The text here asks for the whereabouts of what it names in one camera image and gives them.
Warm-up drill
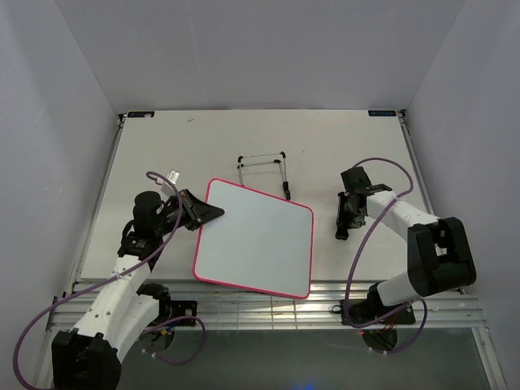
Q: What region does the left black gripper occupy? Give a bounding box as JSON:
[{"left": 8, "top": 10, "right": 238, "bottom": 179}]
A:
[{"left": 155, "top": 188, "right": 225, "bottom": 236}]

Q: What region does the black whiteboard eraser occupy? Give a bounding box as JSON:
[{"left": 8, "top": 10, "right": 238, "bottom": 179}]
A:
[{"left": 335, "top": 202, "right": 349, "bottom": 241}]

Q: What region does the pink framed whiteboard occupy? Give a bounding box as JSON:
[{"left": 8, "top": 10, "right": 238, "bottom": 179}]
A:
[{"left": 192, "top": 178, "right": 314, "bottom": 299}]

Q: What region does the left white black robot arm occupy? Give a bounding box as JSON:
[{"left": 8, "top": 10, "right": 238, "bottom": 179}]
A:
[{"left": 51, "top": 189, "right": 225, "bottom": 389}]

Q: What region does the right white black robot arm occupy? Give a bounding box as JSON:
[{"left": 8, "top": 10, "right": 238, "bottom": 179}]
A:
[{"left": 335, "top": 166, "right": 477, "bottom": 327}]

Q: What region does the right blue table label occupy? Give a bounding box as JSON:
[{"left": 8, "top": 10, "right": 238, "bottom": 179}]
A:
[{"left": 367, "top": 110, "right": 397, "bottom": 117}]

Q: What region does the blue table label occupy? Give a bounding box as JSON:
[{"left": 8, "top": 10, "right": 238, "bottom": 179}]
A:
[
  {"left": 127, "top": 111, "right": 155, "bottom": 119},
  {"left": 367, "top": 110, "right": 397, "bottom": 117}
]

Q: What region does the left blue table label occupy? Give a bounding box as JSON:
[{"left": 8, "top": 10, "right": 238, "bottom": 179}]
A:
[{"left": 127, "top": 111, "right": 155, "bottom": 119}]

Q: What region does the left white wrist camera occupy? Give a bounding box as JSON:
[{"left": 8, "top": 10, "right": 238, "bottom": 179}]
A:
[{"left": 158, "top": 170, "right": 180, "bottom": 197}]

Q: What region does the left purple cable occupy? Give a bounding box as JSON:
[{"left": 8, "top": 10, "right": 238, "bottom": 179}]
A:
[{"left": 14, "top": 171, "right": 206, "bottom": 389}]

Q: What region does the purple cable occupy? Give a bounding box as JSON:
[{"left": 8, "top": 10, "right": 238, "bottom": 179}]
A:
[
  {"left": 14, "top": 171, "right": 206, "bottom": 389},
  {"left": 324, "top": 157, "right": 428, "bottom": 355}
]

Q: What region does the black wire easel stand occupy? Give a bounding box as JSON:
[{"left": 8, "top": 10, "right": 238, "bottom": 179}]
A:
[{"left": 236, "top": 151, "right": 292, "bottom": 201}]

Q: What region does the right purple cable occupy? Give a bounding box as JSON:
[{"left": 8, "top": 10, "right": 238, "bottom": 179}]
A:
[{"left": 324, "top": 157, "right": 428, "bottom": 355}]

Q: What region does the aluminium table frame rail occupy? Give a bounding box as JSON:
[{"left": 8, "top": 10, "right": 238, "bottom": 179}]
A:
[{"left": 46, "top": 279, "right": 487, "bottom": 331}]

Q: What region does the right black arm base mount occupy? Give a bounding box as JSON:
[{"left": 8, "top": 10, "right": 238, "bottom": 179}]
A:
[{"left": 331, "top": 299, "right": 416, "bottom": 325}]

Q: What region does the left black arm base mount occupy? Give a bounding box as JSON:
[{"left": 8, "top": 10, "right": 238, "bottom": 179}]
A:
[{"left": 167, "top": 300, "right": 197, "bottom": 328}]

